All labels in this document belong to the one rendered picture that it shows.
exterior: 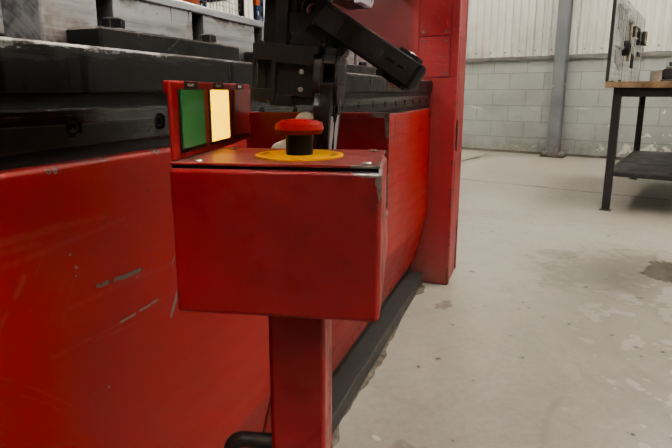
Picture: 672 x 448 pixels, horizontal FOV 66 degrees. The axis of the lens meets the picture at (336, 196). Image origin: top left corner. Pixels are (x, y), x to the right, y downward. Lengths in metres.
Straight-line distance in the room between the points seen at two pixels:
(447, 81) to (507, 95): 5.47
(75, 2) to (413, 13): 1.69
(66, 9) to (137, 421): 0.49
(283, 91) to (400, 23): 1.78
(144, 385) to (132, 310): 0.10
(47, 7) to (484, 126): 7.28
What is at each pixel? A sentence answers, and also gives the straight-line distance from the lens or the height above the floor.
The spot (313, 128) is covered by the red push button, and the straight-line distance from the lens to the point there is 0.41.
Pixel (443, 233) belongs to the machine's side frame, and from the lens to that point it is 2.27.
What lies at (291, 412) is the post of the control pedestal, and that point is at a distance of 0.54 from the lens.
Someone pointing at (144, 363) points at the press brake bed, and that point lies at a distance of 0.67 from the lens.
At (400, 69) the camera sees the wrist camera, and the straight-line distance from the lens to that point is 0.49.
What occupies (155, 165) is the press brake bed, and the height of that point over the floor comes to 0.75.
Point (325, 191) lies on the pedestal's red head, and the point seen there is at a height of 0.76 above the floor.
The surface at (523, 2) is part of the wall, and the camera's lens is 7.70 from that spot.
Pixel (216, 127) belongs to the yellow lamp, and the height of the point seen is 0.80.
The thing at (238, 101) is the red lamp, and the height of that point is 0.82.
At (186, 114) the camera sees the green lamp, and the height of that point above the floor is 0.81.
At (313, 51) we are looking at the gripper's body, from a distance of 0.49.
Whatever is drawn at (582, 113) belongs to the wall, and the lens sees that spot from 7.42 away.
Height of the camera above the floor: 0.83
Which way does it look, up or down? 11 degrees down
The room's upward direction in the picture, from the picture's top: straight up
